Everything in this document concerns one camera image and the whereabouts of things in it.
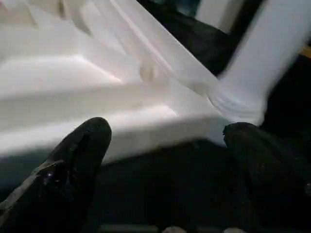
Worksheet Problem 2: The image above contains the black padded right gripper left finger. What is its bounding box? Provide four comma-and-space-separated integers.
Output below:
0, 117, 112, 233

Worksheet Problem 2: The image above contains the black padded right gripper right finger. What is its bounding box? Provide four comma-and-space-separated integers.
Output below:
223, 122, 311, 233

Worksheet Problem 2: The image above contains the white plastic table top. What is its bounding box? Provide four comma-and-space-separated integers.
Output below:
0, 0, 228, 166

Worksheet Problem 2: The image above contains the white plastic table leg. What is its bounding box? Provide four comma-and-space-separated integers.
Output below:
210, 0, 311, 125

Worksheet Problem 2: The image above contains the black plastic mat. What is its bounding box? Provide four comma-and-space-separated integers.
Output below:
0, 0, 311, 233

